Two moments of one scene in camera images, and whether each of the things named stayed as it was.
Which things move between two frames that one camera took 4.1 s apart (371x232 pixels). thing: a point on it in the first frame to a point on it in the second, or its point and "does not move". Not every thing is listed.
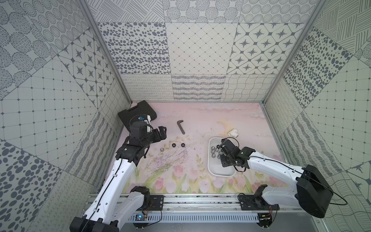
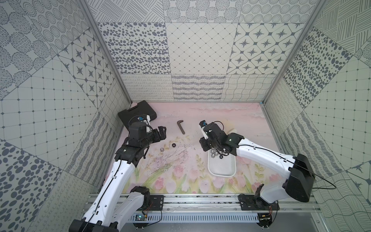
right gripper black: (222, 158) to (204, 142)
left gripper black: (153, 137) does not move
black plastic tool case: (143, 108) does not move
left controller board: (140, 217) does not move
